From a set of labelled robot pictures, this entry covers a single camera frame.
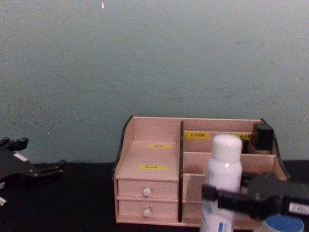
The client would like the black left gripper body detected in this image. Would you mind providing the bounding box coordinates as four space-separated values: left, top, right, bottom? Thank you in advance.
0 144 40 181

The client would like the white plastic bottle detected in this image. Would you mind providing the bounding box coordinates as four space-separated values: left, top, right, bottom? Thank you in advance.
199 134 243 232

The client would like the black table cloth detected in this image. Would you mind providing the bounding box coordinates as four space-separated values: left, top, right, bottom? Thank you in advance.
0 159 309 232

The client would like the bottle with black square cap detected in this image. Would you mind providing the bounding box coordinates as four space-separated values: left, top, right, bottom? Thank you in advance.
252 123 275 155

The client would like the white jar with blue lid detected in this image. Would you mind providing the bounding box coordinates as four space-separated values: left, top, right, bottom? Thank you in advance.
261 214 306 232

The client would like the pale wooden desk organizer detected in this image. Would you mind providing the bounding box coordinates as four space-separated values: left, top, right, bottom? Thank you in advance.
111 115 292 230

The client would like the wooden drawer with white knob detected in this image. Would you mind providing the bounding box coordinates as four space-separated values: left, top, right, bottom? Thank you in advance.
118 198 180 218
117 179 180 200

